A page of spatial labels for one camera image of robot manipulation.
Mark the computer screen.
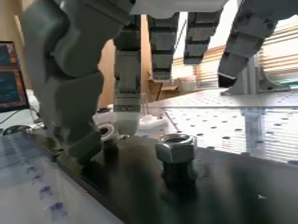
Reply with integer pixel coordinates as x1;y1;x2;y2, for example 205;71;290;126
0;40;32;114

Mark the small white box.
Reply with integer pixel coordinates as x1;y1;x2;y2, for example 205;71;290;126
92;111;173;138

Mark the black plate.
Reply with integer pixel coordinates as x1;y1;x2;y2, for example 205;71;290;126
56;133;298;224

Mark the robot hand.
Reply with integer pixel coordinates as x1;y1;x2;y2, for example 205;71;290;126
18;0;298;165

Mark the small silver bearing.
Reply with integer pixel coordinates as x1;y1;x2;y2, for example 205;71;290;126
97;122;121;143

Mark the clear box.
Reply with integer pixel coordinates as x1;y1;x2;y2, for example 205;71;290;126
0;99;298;224

